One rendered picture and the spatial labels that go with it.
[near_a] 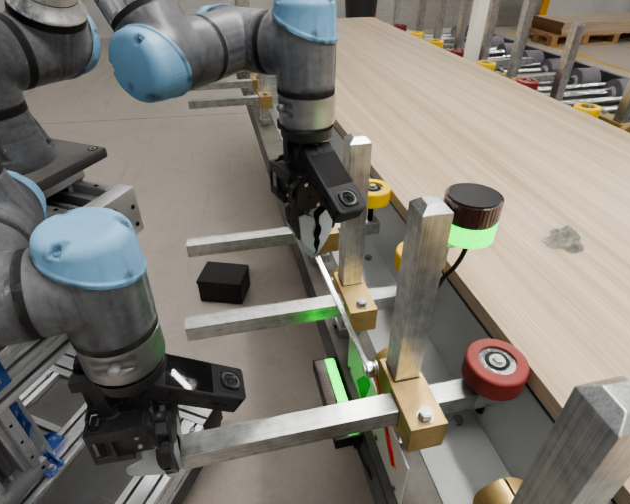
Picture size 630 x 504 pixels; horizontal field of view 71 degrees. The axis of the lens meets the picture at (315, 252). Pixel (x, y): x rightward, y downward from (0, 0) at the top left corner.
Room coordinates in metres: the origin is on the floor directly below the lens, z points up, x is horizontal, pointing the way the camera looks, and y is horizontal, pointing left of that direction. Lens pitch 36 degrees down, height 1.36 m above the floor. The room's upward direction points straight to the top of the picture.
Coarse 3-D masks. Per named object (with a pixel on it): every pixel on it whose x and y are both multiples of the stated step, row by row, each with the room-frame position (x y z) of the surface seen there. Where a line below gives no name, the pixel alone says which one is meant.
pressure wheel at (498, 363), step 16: (480, 352) 0.40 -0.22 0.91; (496, 352) 0.40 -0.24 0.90; (512, 352) 0.40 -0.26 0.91; (464, 368) 0.38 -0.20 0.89; (480, 368) 0.37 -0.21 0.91; (496, 368) 0.37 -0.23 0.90; (512, 368) 0.37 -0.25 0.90; (528, 368) 0.37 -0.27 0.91; (480, 384) 0.36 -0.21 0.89; (496, 384) 0.35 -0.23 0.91; (512, 384) 0.35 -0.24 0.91; (496, 400) 0.34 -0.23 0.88
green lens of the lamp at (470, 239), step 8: (496, 224) 0.39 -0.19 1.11; (456, 232) 0.38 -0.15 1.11; (464, 232) 0.38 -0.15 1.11; (472, 232) 0.38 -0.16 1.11; (480, 232) 0.38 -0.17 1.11; (488, 232) 0.38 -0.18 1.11; (448, 240) 0.39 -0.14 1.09; (456, 240) 0.38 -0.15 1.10; (464, 240) 0.38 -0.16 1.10; (472, 240) 0.38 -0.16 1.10; (480, 240) 0.38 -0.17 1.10; (488, 240) 0.38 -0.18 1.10; (472, 248) 0.38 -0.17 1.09
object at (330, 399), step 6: (318, 366) 0.54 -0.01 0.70; (324, 366) 0.54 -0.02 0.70; (318, 372) 0.53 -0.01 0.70; (324, 372) 0.53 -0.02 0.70; (324, 378) 0.51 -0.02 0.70; (324, 384) 0.50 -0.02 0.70; (330, 384) 0.50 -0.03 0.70; (324, 390) 0.49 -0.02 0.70; (330, 390) 0.49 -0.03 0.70; (324, 396) 0.48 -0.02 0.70; (330, 396) 0.48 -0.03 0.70; (330, 402) 0.46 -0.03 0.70; (336, 402) 0.46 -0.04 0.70
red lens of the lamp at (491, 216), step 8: (480, 184) 0.43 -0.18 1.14; (448, 200) 0.40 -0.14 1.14; (504, 200) 0.40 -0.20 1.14; (456, 208) 0.39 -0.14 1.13; (464, 208) 0.38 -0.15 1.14; (472, 208) 0.38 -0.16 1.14; (488, 208) 0.38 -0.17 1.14; (496, 208) 0.38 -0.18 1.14; (456, 216) 0.39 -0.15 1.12; (464, 216) 0.38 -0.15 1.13; (472, 216) 0.38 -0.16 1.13; (480, 216) 0.38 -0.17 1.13; (488, 216) 0.38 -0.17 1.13; (496, 216) 0.38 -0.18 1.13; (456, 224) 0.39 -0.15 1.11; (464, 224) 0.38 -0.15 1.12; (472, 224) 0.38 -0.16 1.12; (480, 224) 0.38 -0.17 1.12; (488, 224) 0.38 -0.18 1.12
